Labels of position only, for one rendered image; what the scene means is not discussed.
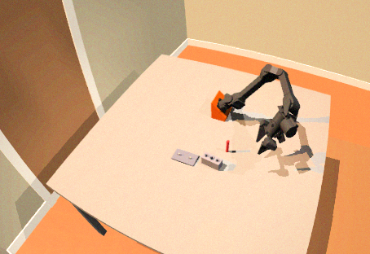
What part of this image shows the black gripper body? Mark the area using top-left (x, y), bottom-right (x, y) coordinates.
top-left (259, 119), bottom-right (282, 151)

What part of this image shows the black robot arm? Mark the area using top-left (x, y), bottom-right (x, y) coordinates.
top-left (217, 64), bottom-right (301, 144)

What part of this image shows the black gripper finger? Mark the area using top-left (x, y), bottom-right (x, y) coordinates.
top-left (258, 141), bottom-right (270, 155)
top-left (256, 125), bottom-right (266, 142)

